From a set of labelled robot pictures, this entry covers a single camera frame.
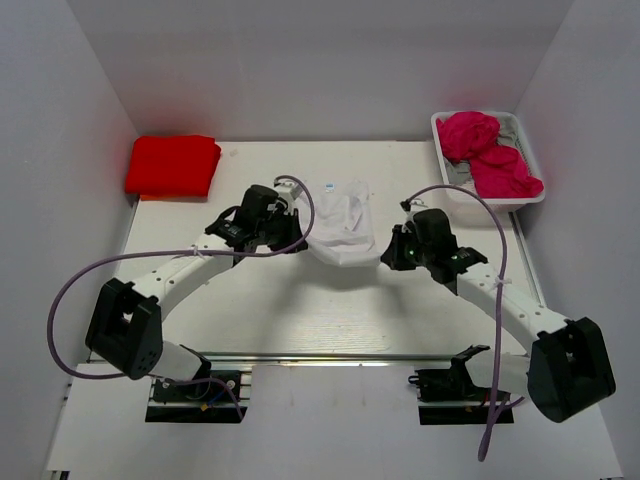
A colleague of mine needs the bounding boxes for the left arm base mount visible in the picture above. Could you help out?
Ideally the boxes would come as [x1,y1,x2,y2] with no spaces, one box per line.
[145,349,251,424]

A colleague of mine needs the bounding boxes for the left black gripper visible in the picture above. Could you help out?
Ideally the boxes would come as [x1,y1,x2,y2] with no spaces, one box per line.
[256,206,308,254]

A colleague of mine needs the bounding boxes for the folded red t shirt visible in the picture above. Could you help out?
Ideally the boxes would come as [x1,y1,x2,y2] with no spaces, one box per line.
[124,135,222,198]

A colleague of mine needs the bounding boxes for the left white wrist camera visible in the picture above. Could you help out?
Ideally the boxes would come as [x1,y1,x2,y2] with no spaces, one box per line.
[274,180,303,204]

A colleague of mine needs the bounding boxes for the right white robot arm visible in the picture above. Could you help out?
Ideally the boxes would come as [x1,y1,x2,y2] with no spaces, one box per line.
[381,209,616,423]

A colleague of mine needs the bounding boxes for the magenta t shirt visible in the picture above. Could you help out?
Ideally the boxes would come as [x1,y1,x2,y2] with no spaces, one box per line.
[435,111,544,199]

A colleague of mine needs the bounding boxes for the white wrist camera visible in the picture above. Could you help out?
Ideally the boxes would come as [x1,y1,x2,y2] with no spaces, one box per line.
[400,198,428,221]
[274,180,303,204]

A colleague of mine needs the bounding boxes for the white t shirt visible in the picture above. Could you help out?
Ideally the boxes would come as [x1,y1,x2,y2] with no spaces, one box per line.
[306,180,380,268]

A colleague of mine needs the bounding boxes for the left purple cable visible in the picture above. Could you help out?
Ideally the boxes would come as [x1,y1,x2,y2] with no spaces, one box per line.
[47,174,316,421]

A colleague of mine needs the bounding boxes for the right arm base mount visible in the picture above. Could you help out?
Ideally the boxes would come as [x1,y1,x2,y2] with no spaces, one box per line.
[407,345,490,426]

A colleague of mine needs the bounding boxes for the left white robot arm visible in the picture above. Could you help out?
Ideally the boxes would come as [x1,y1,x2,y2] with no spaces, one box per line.
[85,178,308,399]

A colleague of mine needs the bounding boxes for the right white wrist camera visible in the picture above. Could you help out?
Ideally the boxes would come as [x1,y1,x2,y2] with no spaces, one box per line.
[400,198,428,221]

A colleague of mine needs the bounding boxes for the grey garment in basket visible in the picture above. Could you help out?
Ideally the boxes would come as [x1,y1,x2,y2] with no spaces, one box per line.
[445,116,518,186]

